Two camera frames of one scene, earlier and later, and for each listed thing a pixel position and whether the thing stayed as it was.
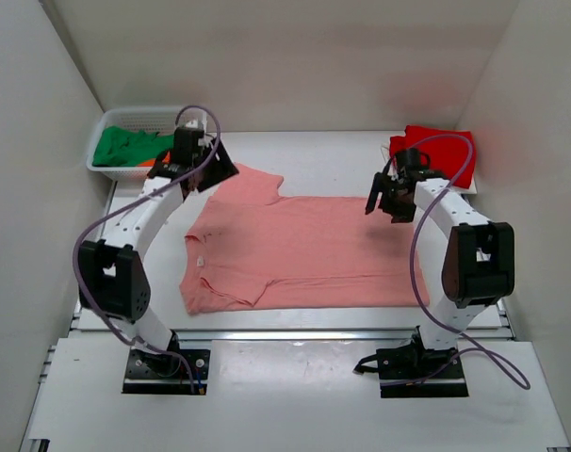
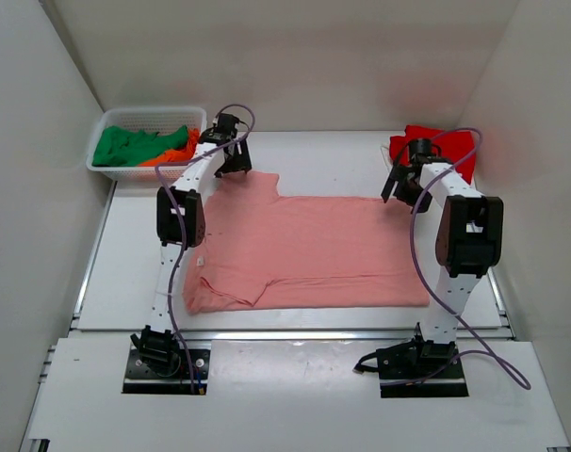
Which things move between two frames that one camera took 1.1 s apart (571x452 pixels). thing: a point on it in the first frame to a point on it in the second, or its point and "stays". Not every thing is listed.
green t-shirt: [123, 147] stays
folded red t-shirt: [447, 155] stays
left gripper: [224, 169] to [242, 162]
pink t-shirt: [254, 249] stays
